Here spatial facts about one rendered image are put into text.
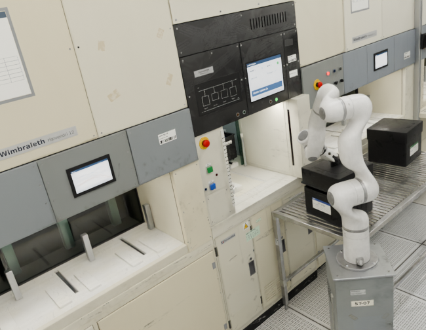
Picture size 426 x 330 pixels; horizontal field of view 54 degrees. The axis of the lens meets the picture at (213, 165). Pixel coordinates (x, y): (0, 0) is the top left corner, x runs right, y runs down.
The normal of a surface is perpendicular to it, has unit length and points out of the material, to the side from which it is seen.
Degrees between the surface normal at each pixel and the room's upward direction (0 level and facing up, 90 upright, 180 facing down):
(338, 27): 90
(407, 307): 0
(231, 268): 90
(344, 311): 90
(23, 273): 90
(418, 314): 0
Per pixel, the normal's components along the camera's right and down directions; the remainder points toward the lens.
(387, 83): -0.75, 0.35
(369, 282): -0.07, 0.37
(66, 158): 0.65, 0.18
